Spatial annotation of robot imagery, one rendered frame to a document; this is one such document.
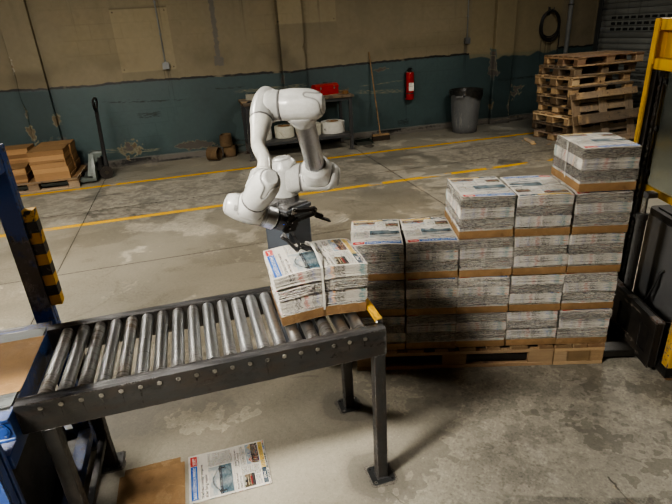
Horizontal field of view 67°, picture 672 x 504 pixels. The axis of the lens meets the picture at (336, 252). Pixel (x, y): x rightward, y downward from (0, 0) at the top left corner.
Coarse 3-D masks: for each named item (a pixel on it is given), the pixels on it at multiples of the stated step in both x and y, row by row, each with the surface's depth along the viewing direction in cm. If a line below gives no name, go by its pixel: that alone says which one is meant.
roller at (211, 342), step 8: (208, 304) 227; (208, 312) 220; (208, 320) 214; (208, 328) 208; (208, 336) 203; (216, 336) 205; (208, 344) 198; (216, 344) 198; (208, 352) 193; (216, 352) 193
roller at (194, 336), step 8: (192, 312) 221; (192, 320) 215; (192, 328) 209; (192, 336) 203; (200, 336) 206; (192, 344) 198; (200, 344) 200; (192, 352) 193; (200, 352) 194; (192, 360) 188; (200, 360) 189
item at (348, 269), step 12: (324, 240) 226; (336, 240) 226; (348, 240) 227; (324, 252) 213; (336, 252) 214; (348, 252) 214; (336, 264) 202; (348, 264) 203; (360, 264) 204; (336, 276) 203; (348, 276) 205; (360, 276) 206; (336, 288) 205; (348, 288) 207; (360, 288) 209; (336, 300) 208; (348, 300) 210; (360, 300) 211
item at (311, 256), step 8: (312, 256) 210; (320, 256) 210; (312, 264) 203; (328, 264) 202; (320, 272) 200; (328, 272) 202; (320, 280) 202; (328, 280) 203; (320, 288) 204; (328, 288) 205; (320, 296) 206; (328, 296) 206; (320, 304) 207; (328, 304) 208
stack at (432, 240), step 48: (384, 240) 275; (432, 240) 271; (480, 240) 269; (528, 240) 269; (384, 288) 282; (432, 288) 281; (480, 288) 280; (528, 288) 280; (432, 336) 294; (480, 336) 294; (528, 336) 293
